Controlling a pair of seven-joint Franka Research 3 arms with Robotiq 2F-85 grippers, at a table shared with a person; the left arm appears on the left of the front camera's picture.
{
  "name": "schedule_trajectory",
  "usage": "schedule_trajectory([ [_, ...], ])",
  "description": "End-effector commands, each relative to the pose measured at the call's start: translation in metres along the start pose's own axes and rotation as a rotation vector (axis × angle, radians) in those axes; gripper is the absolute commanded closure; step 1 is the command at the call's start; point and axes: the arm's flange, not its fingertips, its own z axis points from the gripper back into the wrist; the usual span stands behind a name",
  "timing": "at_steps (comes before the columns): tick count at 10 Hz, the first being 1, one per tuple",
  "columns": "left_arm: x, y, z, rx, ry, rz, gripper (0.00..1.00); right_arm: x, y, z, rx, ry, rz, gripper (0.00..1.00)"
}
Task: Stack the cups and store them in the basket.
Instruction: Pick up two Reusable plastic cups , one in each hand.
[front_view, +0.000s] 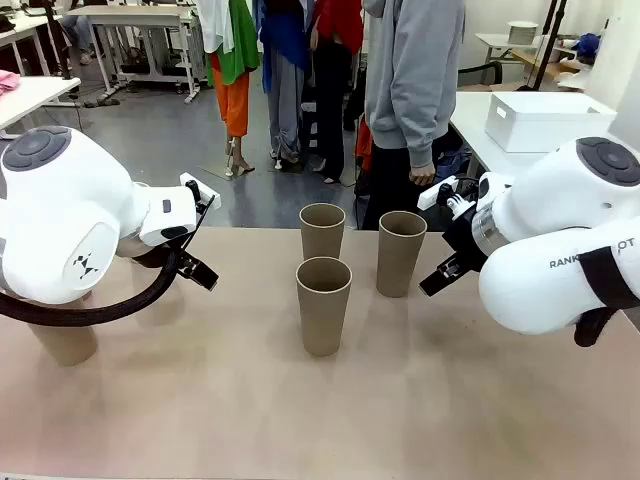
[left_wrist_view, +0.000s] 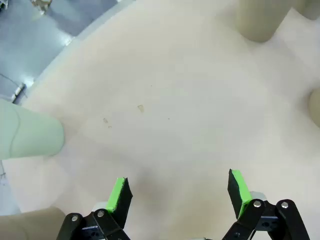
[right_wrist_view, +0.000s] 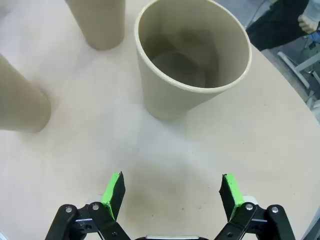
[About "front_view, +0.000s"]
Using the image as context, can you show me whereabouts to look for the person's left forearm grey sleeve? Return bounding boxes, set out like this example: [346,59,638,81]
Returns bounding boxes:
[405,69,455,171]

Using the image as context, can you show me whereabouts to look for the stack of white plates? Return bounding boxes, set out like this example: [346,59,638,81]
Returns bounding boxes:
[507,20,540,46]

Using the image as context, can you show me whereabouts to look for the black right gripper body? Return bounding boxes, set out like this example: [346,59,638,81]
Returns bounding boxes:
[442,202,489,274]

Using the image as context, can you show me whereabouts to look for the white side table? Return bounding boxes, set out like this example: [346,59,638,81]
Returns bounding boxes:
[448,91,640,181]

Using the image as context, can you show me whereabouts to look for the red orange hanging garment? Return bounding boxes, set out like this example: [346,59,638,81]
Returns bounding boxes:
[354,115,375,172]

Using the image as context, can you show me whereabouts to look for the seated person in jeans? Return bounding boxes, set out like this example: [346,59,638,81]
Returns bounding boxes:
[62,13,96,66]

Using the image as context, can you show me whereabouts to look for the white table with clutter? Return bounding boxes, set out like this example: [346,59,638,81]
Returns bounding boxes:
[474,32,591,94]

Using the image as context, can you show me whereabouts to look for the grey zip hoodie torso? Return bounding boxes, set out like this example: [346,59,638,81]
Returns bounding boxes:
[363,0,467,171]

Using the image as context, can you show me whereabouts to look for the blue bag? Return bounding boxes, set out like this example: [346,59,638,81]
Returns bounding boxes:
[437,148,472,176]

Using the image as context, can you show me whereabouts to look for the brown paper cup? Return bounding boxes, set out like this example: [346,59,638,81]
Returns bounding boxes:
[298,203,347,262]
[295,256,354,358]
[376,210,428,299]
[28,292,99,368]

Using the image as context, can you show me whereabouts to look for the mannequin red black clothes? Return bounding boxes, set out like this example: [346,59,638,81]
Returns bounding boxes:
[308,0,365,185]

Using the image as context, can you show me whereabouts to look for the black tripod stand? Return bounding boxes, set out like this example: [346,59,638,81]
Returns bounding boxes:
[517,0,571,94]
[42,0,74,81]

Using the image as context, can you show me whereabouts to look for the white long desk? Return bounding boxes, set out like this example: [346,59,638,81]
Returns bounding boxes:
[0,13,64,76]

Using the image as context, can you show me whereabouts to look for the mannequin green orange clothes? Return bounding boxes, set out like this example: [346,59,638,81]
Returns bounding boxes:
[199,0,261,179]

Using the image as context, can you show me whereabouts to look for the blue cap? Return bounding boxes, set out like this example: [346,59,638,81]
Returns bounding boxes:
[572,33,601,56]

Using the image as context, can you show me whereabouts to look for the black chair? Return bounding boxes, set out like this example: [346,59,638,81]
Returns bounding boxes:
[457,60,504,91]

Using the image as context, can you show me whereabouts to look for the white table with pink cloth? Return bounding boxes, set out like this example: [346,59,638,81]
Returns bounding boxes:
[0,75,82,134]

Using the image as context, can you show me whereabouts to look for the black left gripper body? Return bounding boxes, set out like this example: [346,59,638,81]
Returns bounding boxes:
[130,239,184,270]

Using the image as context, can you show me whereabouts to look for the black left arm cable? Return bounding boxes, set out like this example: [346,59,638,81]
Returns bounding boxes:
[0,194,217,329]

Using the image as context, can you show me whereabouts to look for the mannequin blue grey clothes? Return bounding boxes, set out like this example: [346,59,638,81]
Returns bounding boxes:
[255,0,314,174]

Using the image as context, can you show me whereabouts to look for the person's black trousers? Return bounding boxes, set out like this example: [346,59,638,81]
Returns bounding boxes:
[360,142,444,232]

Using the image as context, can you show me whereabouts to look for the person's left hand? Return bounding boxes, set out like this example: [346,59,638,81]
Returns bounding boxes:
[408,167,438,188]

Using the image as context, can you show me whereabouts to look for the white plastic basket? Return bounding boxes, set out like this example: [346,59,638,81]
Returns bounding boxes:
[484,92,617,154]

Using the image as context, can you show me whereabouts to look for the white height-adjustable desk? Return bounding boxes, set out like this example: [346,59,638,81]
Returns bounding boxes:
[67,4,202,105]

